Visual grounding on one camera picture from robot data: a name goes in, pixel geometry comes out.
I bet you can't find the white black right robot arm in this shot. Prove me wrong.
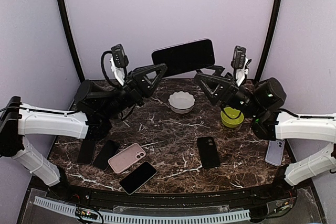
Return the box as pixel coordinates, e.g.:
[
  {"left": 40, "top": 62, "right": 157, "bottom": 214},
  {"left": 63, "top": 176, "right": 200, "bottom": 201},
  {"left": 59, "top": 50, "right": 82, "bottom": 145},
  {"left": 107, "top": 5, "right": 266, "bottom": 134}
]
[{"left": 194, "top": 66, "right": 335, "bottom": 200}]

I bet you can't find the purple smartphone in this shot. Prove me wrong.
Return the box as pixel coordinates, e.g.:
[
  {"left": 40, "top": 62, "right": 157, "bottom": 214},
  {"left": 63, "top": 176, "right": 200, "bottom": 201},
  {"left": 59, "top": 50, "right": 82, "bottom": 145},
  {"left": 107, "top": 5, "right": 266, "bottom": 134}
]
[{"left": 151, "top": 39, "right": 215, "bottom": 77}]

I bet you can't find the black right corner post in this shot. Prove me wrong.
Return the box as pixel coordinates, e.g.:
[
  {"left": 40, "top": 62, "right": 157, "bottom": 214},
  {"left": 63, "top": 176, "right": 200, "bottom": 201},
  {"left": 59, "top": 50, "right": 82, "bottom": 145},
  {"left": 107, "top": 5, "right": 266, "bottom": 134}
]
[{"left": 254, "top": 0, "right": 281, "bottom": 82}]

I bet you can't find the green bowl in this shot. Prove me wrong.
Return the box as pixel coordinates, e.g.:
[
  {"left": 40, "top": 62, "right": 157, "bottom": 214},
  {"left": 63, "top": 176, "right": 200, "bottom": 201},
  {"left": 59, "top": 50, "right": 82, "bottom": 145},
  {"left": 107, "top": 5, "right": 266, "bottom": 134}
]
[{"left": 221, "top": 106, "right": 245, "bottom": 128}]

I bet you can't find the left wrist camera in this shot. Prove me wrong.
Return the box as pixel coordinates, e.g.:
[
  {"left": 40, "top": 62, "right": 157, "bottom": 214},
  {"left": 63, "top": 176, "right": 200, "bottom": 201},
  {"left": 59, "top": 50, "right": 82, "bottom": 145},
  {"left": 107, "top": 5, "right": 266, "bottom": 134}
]
[{"left": 100, "top": 44, "right": 129, "bottom": 88}]

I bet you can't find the black left corner post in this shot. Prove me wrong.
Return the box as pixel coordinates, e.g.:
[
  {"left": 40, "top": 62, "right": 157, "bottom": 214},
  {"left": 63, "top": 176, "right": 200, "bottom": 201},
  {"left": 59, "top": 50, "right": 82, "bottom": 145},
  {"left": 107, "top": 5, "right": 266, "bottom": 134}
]
[{"left": 57, "top": 0, "right": 85, "bottom": 83}]

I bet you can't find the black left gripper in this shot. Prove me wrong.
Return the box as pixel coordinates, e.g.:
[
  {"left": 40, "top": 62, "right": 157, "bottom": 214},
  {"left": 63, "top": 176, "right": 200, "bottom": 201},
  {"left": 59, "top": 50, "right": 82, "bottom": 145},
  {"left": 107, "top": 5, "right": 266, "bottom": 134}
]
[{"left": 99, "top": 61, "right": 168, "bottom": 120}]

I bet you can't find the black front table rail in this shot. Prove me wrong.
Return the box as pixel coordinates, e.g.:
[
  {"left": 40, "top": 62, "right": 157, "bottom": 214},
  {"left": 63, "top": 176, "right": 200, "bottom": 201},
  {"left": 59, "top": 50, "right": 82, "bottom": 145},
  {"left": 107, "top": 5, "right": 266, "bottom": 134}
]
[{"left": 28, "top": 176, "right": 313, "bottom": 211}]

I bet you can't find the white scalloped bowl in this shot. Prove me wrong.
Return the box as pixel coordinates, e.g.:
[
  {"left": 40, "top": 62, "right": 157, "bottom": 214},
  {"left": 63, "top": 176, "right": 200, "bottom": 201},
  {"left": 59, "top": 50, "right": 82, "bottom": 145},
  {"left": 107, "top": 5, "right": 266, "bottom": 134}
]
[{"left": 168, "top": 91, "right": 195, "bottom": 114}]

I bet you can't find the white slotted cable duct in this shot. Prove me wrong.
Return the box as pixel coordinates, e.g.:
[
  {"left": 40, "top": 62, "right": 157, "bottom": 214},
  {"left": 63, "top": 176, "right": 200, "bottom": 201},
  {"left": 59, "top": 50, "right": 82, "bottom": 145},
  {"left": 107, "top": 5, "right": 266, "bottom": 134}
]
[{"left": 33, "top": 196, "right": 251, "bottom": 223}]

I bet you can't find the lavender phone case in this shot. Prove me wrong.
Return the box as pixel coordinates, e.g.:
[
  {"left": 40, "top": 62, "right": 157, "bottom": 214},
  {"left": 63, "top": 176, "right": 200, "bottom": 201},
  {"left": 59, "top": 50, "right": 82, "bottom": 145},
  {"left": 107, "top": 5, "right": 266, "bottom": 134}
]
[{"left": 265, "top": 140, "right": 285, "bottom": 166}]

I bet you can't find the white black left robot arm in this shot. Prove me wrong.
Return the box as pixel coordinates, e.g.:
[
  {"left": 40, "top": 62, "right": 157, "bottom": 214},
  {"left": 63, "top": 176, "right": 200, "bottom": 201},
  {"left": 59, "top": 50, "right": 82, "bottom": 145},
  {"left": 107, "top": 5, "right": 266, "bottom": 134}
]
[{"left": 1, "top": 63, "right": 167, "bottom": 201}]

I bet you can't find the black corner post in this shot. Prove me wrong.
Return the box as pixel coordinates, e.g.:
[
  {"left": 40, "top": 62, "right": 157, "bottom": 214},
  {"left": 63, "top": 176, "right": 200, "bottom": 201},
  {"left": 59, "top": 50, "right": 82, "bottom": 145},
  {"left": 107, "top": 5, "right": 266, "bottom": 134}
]
[
  {"left": 57, "top": 0, "right": 85, "bottom": 83},
  {"left": 254, "top": 0, "right": 281, "bottom": 82}
]

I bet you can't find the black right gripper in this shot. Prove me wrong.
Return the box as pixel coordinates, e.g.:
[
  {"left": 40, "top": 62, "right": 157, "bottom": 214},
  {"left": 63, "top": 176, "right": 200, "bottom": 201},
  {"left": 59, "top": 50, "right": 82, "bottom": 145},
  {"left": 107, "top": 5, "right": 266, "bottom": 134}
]
[{"left": 194, "top": 63, "right": 263, "bottom": 118}]

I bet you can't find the pink phone case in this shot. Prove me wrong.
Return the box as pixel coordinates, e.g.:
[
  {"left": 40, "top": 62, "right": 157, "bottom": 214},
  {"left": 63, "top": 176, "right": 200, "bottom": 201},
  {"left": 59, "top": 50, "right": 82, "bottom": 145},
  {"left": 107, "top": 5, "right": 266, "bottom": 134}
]
[{"left": 108, "top": 143, "right": 146, "bottom": 174}]

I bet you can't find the black smartphone middle left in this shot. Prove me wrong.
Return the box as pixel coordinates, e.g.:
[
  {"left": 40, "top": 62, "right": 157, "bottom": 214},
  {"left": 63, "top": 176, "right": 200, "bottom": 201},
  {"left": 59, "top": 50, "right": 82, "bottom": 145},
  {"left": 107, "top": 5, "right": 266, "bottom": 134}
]
[{"left": 92, "top": 140, "right": 120, "bottom": 170}]

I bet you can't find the black smartphone silver edge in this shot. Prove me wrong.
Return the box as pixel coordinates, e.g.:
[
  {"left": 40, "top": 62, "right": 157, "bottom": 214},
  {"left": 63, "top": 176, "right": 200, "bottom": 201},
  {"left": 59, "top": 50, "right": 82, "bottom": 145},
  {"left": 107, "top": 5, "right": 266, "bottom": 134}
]
[{"left": 119, "top": 162, "right": 157, "bottom": 195}]

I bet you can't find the black smartphone far left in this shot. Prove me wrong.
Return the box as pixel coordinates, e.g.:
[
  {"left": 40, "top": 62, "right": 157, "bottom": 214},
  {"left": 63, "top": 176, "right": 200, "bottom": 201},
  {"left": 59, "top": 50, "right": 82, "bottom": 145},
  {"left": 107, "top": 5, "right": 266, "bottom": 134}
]
[{"left": 77, "top": 140, "right": 96, "bottom": 165}]

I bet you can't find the black phone case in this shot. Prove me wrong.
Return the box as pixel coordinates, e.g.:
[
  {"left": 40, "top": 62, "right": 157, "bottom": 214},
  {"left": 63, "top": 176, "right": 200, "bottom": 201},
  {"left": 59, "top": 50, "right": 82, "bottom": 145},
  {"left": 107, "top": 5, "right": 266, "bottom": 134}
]
[{"left": 196, "top": 136, "right": 221, "bottom": 169}]

